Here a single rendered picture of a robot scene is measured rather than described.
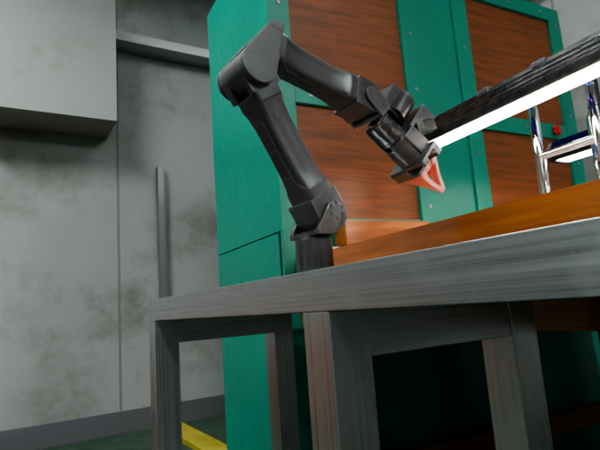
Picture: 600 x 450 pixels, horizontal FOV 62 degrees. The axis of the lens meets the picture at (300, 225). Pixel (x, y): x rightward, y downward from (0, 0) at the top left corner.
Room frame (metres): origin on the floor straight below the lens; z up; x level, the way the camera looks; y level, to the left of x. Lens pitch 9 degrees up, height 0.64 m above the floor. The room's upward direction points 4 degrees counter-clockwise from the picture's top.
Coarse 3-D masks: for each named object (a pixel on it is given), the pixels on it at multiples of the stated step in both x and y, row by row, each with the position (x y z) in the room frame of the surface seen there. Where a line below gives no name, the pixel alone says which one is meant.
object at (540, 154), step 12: (540, 60) 0.98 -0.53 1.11; (588, 84) 1.06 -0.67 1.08; (588, 96) 1.06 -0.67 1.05; (528, 108) 1.19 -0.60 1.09; (588, 108) 1.07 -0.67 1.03; (540, 132) 1.19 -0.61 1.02; (540, 144) 1.19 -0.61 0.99; (564, 144) 1.13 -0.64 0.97; (576, 144) 1.10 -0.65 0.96; (588, 144) 1.09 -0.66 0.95; (540, 156) 1.19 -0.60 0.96; (552, 156) 1.17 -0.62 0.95; (540, 168) 1.19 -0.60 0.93; (540, 180) 1.19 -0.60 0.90; (540, 192) 1.20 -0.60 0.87
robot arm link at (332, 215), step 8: (336, 200) 0.81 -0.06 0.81; (328, 208) 0.80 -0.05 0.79; (336, 208) 0.81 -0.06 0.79; (328, 216) 0.80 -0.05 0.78; (336, 216) 0.81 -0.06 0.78; (320, 224) 0.79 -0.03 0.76; (328, 224) 0.80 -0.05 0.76; (336, 224) 0.81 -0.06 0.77; (296, 232) 0.85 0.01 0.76; (304, 232) 0.82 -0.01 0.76; (312, 232) 0.80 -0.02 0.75; (320, 232) 0.79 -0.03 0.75; (328, 232) 0.80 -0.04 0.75; (336, 232) 0.81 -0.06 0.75
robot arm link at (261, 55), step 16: (272, 32) 0.74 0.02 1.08; (256, 48) 0.72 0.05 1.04; (272, 48) 0.74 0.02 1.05; (288, 48) 0.78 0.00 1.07; (240, 64) 0.72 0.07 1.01; (256, 64) 0.72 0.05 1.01; (272, 64) 0.74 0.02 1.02; (288, 64) 0.78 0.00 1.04; (304, 64) 0.80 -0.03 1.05; (320, 64) 0.82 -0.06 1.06; (256, 80) 0.73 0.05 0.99; (288, 80) 0.83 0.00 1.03; (304, 80) 0.82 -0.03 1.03; (320, 80) 0.82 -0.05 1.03; (336, 80) 0.84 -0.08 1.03; (352, 80) 0.86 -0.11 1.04; (368, 80) 0.88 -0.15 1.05; (224, 96) 0.79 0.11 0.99; (320, 96) 0.87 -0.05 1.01; (336, 96) 0.86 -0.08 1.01; (352, 96) 0.86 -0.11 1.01; (336, 112) 0.91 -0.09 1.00; (352, 112) 0.90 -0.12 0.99; (368, 112) 0.90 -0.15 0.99
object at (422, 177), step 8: (432, 160) 0.97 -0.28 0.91; (424, 168) 0.96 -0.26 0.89; (432, 168) 0.99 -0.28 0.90; (400, 176) 0.99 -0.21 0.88; (408, 176) 0.98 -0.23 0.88; (416, 176) 0.96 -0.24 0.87; (424, 176) 0.96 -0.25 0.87; (440, 176) 1.00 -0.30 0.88; (424, 184) 0.99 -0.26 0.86; (432, 184) 0.99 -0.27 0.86; (440, 184) 1.00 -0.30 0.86; (440, 192) 1.01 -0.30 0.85
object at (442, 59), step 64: (256, 0) 1.37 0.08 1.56; (320, 0) 1.40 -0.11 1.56; (384, 0) 1.52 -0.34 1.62; (448, 0) 1.66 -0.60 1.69; (512, 0) 1.81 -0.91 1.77; (384, 64) 1.51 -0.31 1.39; (448, 64) 1.64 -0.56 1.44; (512, 64) 1.80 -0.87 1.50; (320, 128) 1.39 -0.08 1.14; (512, 128) 1.76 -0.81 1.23; (576, 128) 1.94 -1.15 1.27; (256, 192) 1.45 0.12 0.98; (384, 192) 1.48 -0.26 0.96; (448, 192) 1.60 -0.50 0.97; (512, 192) 1.75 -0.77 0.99
